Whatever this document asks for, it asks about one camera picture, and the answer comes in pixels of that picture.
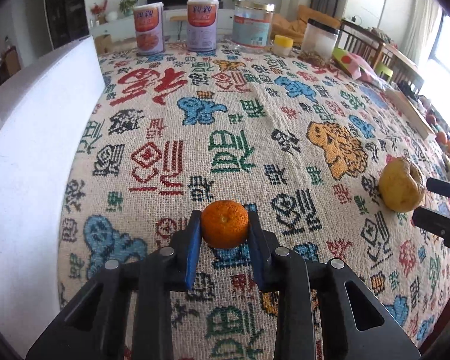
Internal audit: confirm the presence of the orange mandarin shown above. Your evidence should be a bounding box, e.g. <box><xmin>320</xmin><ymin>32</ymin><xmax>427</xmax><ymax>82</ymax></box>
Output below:
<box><xmin>201</xmin><ymin>200</ymin><xmax>249</xmax><ymax>249</ymax></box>

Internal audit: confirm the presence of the green potted plant left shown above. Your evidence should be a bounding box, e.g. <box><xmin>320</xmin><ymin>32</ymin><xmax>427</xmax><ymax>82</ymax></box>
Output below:
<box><xmin>118</xmin><ymin>0</ymin><xmax>139</xmax><ymax>17</ymax></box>

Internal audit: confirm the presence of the pink can right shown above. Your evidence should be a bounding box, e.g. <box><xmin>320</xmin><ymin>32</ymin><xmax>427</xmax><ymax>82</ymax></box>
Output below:
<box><xmin>187</xmin><ymin>0</ymin><xmax>219</xmax><ymax>52</ymax></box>

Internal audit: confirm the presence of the pink can left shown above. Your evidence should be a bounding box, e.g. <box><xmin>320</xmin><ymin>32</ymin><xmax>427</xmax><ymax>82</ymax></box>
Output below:
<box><xmin>133</xmin><ymin>2</ymin><xmax>165</xmax><ymax>56</ymax></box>

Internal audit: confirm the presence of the red flower vase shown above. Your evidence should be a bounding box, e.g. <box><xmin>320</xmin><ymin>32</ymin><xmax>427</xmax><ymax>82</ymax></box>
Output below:
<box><xmin>90</xmin><ymin>0</ymin><xmax>108</xmax><ymax>25</ymax></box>

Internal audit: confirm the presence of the glass jar gold lid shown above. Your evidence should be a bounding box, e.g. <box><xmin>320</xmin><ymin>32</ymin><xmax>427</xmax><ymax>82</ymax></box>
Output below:
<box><xmin>232</xmin><ymin>0</ymin><xmax>275</xmax><ymax>54</ymax></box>

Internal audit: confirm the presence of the patterned woven tablecloth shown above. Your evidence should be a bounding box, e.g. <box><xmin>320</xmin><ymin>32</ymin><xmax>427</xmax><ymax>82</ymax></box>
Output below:
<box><xmin>57</xmin><ymin>42</ymin><xmax>450</xmax><ymax>359</ymax></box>

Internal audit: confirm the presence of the dark glass cabinet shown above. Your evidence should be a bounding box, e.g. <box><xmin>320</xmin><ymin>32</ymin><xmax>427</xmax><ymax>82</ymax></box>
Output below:
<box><xmin>44</xmin><ymin>0</ymin><xmax>89</xmax><ymax>49</ymax></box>

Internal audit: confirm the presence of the white sheer curtain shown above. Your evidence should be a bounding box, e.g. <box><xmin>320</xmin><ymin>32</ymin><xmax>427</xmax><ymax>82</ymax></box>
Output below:
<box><xmin>400</xmin><ymin>0</ymin><xmax>443</xmax><ymax>65</ymax></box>

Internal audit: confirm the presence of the wooden stool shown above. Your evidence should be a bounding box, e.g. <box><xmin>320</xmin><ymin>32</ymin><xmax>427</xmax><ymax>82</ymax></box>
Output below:
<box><xmin>170</xmin><ymin>16</ymin><xmax>188</xmax><ymax>41</ymax></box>

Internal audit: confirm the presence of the pile of dried nuts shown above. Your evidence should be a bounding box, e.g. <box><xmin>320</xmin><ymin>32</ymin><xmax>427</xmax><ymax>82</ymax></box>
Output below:
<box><xmin>298</xmin><ymin>51</ymin><xmax>330</xmax><ymax>68</ymax></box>

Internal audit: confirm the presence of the small yellow lid jar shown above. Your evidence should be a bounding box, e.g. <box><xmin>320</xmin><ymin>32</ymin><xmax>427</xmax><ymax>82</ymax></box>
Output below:
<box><xmin>272</xmin><ymin>35</ymin><xmax>294</xmax><ymax>57</ymax></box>

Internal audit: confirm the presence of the orange lounge chair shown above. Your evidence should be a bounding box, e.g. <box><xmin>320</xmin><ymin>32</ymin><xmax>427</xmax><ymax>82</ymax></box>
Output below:
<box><xmin>271</xmin><ymin>5</ymin><xmax>341</xmax><ymax>45</ymax></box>

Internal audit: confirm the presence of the pink can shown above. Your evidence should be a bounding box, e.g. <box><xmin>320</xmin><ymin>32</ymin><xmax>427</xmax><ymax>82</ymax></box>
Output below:
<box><xmin>133</xmin><ymin>2</ymin><xmax>165</xmax><ymax>56</ymax></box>
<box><xmin>187</xmin><ymin>0</ymin><xmax>219</xmax><ymax>52</ymax></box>

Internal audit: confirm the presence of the white cardboard box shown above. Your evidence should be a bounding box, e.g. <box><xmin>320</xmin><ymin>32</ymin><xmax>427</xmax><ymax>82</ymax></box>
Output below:
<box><xmin>0</xmin><ymin>37</ymin><xmax>105</xmax><ymax>356</ymax></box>

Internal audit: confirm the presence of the clear jar black lid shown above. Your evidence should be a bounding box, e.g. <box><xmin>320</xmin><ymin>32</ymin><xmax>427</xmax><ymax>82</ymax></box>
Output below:
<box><xmin>301</xmin><ymin>19</ymin><xmax>339</xmax><ymax>59</ymax></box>

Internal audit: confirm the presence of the brown cardboard box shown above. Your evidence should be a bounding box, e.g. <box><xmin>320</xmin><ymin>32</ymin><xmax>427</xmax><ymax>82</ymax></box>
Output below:
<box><xmin>94</xmin><ymin>34</ymin><xmax>113</xmax><ymax>55</ymax></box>

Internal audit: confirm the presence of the white tv cabinet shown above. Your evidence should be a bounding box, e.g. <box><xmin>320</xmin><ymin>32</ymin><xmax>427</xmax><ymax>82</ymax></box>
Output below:
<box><xmin>89</xmin><ymin>8</ymin><xmax>234</xmax><ymax>42</ymax></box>

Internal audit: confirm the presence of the fruit bowl with oranges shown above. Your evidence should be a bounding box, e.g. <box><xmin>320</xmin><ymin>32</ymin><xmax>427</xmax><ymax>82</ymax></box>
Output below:
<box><xmin>425</xmin><ymin>112</ymin><xmax>450</xmax><ymax>157</ymax></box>

